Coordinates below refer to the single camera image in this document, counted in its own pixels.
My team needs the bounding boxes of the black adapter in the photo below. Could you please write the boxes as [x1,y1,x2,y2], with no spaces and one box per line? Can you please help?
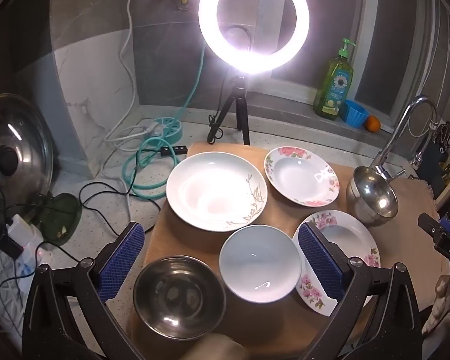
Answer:
[0,229,19,259]

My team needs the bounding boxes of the white ring light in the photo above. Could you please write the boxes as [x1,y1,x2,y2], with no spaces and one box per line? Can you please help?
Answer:
[198,0,310,75]

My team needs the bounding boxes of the dark utensil holder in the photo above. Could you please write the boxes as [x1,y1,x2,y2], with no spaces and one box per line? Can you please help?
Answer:
[416,140,450,196]

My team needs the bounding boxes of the chrome faucet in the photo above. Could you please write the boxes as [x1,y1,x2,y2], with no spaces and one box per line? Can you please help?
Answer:
[371,95,441,184]

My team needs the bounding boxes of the black cable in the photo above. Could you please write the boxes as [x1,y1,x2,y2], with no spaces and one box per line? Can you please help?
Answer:
[79,148,177,229]

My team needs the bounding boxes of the tan cloth mat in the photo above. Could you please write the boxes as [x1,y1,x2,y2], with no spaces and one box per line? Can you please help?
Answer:
[125,142,441,360]

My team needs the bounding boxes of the black inline switch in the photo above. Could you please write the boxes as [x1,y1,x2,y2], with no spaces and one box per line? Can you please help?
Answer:
[160,144,188,157]

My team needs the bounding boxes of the teal round power strip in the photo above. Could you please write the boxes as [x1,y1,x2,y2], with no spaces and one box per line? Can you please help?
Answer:
[146,117,183,144]

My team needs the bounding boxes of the teal cable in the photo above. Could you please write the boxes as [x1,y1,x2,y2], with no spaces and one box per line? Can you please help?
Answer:
[123,45,208,200]

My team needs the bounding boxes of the steel pot lid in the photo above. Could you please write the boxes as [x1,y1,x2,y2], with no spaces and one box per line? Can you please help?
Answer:
[0,94,55,229]

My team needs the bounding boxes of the steel bowl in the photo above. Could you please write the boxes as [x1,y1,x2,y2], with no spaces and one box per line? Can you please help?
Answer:
[133,256,227,340]
[346,166,399,227]

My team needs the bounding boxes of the white plate pink blossom print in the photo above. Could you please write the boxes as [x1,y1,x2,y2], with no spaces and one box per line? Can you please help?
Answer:
[292,210,381,317]

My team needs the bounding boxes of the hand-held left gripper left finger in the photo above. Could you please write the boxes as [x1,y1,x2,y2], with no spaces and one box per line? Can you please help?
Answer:
[22,222,146,360]

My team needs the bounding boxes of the black tripod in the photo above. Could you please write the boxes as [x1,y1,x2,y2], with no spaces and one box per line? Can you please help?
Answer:
[207,75,251,146]

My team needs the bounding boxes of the blue ribbed cup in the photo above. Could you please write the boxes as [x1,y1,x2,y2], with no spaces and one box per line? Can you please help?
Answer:
[341,99,370,127]

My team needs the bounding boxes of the green dish soap bottle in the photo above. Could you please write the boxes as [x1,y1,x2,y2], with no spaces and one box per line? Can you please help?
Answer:
[313,38,355,121]

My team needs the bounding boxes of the white plate pink rose print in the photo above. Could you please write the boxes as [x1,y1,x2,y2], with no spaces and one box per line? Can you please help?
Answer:
[263,146,341,208]

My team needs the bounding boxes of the white charger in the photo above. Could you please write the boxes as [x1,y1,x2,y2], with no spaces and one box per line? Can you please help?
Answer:
[5,214,36,259]

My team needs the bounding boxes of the white cable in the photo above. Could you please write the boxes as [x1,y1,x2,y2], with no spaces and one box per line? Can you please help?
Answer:
[104,0,162,151]

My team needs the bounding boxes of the person's left hand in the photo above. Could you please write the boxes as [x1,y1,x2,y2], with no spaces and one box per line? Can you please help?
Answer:
[185,334,250,360]

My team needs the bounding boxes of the large white plate leaf print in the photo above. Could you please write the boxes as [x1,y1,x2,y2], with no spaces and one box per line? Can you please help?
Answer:
[166,152,268,232]

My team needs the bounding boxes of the black scissors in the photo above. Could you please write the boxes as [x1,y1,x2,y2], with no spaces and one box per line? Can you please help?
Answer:
[433,121,450,147]

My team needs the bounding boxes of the person's right hand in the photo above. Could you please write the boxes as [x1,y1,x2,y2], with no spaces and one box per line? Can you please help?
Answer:
[424,274,450,336]

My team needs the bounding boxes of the light blue ceramic bowl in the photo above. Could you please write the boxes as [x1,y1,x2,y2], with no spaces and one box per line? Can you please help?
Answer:
[219,224,302,304]

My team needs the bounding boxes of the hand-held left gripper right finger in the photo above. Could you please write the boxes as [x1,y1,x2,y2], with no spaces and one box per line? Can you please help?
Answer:
[298,222,424,360]

